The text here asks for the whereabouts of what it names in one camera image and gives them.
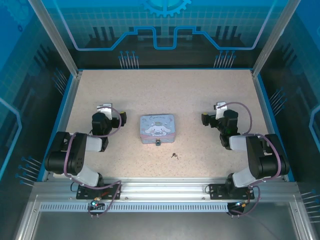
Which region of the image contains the cartoon dog tin box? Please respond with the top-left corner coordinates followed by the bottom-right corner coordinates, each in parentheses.
top-left (139, 114), bottom-right (176, 145)

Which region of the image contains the grey metal front shelf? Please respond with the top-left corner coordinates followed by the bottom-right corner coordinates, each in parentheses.
top-left (13, 194), bottom-right (320, 240)

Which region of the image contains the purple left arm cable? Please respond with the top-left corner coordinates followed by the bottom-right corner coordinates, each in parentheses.
top-left (63, 105), bottom-right (124, 220)

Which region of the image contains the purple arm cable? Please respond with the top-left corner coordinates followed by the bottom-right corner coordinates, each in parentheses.
top-left (216, 101), bottom-right (282, 219)
top-left (63, 105), bottom-right (124, 220)

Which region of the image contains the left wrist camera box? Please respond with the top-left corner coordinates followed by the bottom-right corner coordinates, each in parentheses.
top-left (96, 102), bottom-right (114, 121)

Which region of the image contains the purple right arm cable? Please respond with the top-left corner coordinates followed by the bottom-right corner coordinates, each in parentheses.
top-left (216, 101), bottom-right (282, 219)

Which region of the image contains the small cable adapter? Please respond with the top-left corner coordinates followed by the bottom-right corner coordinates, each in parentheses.
top-left (87, 198), bottom-right (106, 210)
top-left (233, 199), bottom-right (251, 210)

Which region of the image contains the aluminium frame post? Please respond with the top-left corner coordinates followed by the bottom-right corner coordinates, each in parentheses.
top-left (28, 0), bottom-right (83, 77)
top-left (251, 0), bottom-right (309, 78)

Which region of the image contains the white slotted cable duct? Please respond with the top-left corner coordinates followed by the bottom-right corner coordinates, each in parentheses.
top-left (39, 201), bottom-right (232, 214)

